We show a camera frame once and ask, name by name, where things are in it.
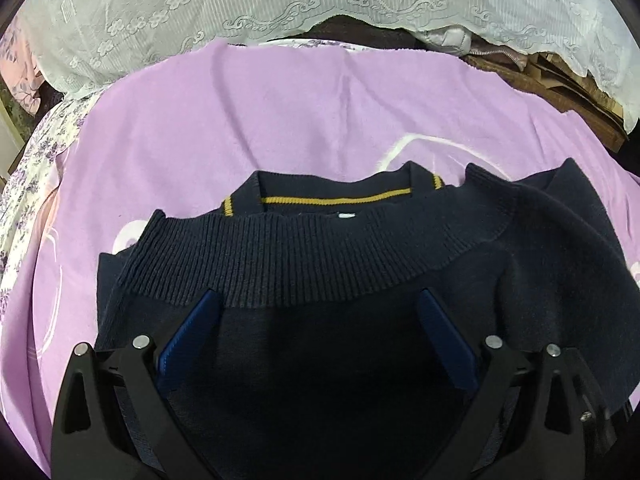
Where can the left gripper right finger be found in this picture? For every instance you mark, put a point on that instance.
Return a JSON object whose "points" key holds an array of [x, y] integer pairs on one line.
{"points": [[458, 358]]}

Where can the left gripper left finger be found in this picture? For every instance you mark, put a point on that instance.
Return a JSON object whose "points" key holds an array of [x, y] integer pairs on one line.
{"points": [[182, 339]]}

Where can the navy knit sweater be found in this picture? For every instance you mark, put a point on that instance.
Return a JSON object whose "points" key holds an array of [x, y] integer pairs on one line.
{"points": [[320, 367]]}

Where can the purple blanket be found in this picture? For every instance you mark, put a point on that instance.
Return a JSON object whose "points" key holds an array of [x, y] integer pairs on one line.
{"points": [[183, 134]]}

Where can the floral bed sheet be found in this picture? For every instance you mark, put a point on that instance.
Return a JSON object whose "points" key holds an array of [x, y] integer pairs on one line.
{"points": [[31, 183]]}

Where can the brown woven mat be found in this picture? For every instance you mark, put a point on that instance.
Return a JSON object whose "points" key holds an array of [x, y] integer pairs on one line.
{"points": [[563, 94]]}

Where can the pink floral pillow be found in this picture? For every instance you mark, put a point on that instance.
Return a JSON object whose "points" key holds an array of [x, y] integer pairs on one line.
{"points": [[19, 68]]}

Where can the white lace cover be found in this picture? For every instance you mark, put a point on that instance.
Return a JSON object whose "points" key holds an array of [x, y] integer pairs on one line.
{"points": [[81, 45]]}

